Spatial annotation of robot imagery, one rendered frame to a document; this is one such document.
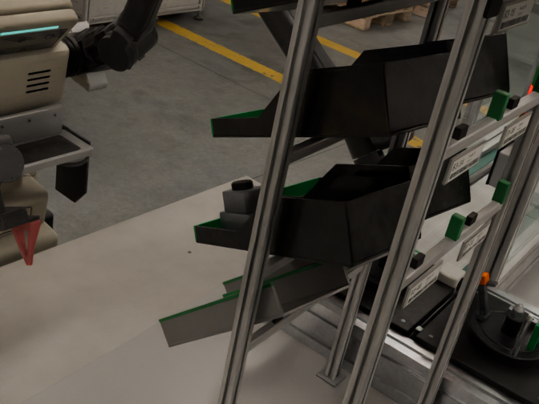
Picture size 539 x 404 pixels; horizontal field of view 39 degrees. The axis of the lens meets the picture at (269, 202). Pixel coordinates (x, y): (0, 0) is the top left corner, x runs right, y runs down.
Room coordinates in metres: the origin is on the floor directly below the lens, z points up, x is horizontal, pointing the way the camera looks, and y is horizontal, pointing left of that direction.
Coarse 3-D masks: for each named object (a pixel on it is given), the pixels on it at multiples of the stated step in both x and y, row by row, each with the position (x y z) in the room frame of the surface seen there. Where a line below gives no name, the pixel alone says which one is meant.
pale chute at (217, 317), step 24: (264, 288) 0.79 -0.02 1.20; (288, 288) 0.92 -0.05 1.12; (312, 288) 0.90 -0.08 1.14; (336, 288) 0.87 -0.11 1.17; (192, 312) 0.87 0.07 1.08; (216, 312) 0.84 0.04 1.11; (264, 312) 0.78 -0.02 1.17; (288, 312) 0.77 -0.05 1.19; (168, 336) 0.90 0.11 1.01; (192, 336) 0.86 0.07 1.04
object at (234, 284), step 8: (384, 256) 0.95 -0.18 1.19; (288, 264) 0.96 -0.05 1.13; (296, 264) 0.95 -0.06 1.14; (304, 264) 0.94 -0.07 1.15; (312, 264) 0.93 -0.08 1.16; (360, 264) 0.92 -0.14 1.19; (280, 272) 0.97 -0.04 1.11; (288, 272) 0.96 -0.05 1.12; (232, 280) 1.03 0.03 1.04; (240, 280) 1.02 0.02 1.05; (264, 280) 0.98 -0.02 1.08; (232, 288) 1.03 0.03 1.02; (240, 288) 1.01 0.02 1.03
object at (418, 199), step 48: (480, 0) 0.68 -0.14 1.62; (288, 96) 0.77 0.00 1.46; (288, 144) 0.78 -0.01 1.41; (432, 144) 0.69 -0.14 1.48; (528, 144) 0.95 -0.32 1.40; (432, 192) 0.69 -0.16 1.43; (384, 288) 0.68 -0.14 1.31; (240, 336) 0.77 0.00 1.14; (336, 336) 1.05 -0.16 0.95; (384, 336) 0.69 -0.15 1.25; (240, 384) 0.78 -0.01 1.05; (336, 384) 1.03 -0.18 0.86; (432, 384) 0.96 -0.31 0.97
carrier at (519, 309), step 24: (504, 312) 1.17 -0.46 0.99; (432, 336) 1.08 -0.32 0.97; (480, 336) 1.08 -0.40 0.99; (504, 336) 1.10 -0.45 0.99; (528, 336) 1.11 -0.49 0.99; (456, 360) 1.03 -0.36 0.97; (480, 360) 1.04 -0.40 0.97; (504, 360) 1.04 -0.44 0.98; (528, 360) 1.05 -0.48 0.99; (504, 384) 0.99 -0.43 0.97; (528, 384) 1.01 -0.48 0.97
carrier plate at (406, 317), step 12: (348, 288) 1.17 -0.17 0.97; (432, 288) 1.23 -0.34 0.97; (444, 288) 1.24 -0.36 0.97; (372, 300) 1.15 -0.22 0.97; (420, 300) 1.18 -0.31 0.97; (432, 300) 1.19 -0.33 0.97; (444, 300) 1.21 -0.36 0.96; (396, 312) 1.13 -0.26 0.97; (408, 312) 1.14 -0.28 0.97; (420, 312) 1.15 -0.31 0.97; (432, 312) 1.17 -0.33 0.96; (396, 324) 1.09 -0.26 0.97; (408, 324) 1.10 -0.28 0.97; (420, 324) 1.13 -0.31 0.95
